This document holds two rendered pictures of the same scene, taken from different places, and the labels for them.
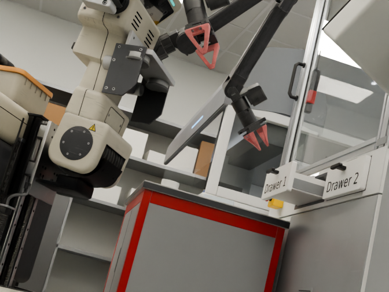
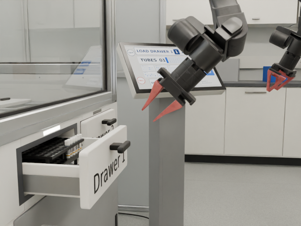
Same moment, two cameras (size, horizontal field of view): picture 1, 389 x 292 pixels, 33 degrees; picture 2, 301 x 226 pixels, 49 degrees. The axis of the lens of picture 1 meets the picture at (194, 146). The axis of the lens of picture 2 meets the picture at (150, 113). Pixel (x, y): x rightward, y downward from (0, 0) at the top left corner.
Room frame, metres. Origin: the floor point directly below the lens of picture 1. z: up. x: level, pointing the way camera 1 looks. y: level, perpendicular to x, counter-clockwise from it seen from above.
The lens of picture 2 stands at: (3.02, 0.00, 1.08)
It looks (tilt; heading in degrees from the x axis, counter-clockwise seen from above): 8 degrees down; 199
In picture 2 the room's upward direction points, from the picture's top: straight up
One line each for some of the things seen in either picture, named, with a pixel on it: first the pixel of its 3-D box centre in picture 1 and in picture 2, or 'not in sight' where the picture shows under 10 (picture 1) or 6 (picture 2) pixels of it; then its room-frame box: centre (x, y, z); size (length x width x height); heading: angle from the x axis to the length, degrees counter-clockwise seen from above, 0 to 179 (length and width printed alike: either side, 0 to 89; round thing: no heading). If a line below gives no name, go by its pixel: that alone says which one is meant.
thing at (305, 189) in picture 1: (329, 199); (22, 159); (2.40, -0.54, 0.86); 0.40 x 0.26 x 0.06; 99
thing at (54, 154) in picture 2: not in sight; (66, 147); (2.38, -0.43, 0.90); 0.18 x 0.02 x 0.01; 9
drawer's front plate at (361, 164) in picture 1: (345, 178); (100, 131); (2.07, -0.50, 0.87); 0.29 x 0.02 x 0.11; 9
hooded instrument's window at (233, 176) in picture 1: (265, 200); not in sight; (4.13, -0.53, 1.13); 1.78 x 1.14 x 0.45; 9
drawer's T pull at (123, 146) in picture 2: (273, 171); (118, 146); (2.36, -0.31, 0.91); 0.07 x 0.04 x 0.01; 9
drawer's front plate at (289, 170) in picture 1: (278, 181); (107, 159); (2.36, -0.33, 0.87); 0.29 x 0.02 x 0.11; 9
